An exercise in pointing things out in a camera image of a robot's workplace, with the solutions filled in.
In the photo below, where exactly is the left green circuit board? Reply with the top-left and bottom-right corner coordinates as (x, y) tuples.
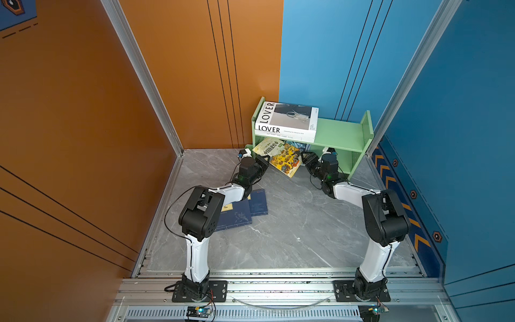
(185, 306), (215, 321)

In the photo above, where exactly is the dark blue circle-cover book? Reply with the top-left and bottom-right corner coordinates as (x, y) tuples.
(285, 141), (311, 157)

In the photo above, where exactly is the white book with brown pattern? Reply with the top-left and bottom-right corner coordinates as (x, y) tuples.
(254, 131), (315, 144)

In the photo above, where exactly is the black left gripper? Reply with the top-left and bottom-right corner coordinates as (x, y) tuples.
(247, 154), (269, 187)

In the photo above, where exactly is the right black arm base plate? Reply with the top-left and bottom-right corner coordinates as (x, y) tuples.
(333, 279), (391, 303)

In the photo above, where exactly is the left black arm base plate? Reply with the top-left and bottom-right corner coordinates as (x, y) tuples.
(172, 280), (228, 303)

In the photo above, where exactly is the aluminium mounting rail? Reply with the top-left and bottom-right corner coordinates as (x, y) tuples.
(114, 266), (450, 306)

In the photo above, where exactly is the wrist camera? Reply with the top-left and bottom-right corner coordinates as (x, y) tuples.
(237, 148), (252, 160)
(322, 147), (337, 156)

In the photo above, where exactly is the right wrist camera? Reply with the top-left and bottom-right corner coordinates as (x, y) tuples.
(322, 147), (337, 156)

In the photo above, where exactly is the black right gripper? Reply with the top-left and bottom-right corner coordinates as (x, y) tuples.
(300, 151), (327, 184)

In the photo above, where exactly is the blue book under yellow book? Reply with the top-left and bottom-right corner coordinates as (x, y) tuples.
(248, 189), (268, 217)

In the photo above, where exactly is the right green circuit board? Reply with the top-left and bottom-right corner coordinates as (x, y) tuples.
(358, 305), (390, 322)

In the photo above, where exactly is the green wooden two-tier shelf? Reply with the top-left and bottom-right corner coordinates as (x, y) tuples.
(252, 97), (374, 178)

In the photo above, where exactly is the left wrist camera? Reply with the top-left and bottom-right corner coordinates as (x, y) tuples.
(237, 148), (252, 160)

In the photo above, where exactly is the yellow illustrated Chinese book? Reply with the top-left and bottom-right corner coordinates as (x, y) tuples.
(252, 138), (302, 178)

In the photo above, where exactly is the green circuit board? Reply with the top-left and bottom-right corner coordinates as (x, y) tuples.
(185, 306), (215, 321)
(358, 305), (390, 322)

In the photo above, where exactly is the white LOVER book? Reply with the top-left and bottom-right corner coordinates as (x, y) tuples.
(254, 101), (319, 138)

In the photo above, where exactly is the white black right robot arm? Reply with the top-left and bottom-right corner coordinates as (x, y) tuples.
(301, 152), (410, 303)

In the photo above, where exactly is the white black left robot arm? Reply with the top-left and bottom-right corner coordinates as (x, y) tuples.
(178, 149), (272, 301)

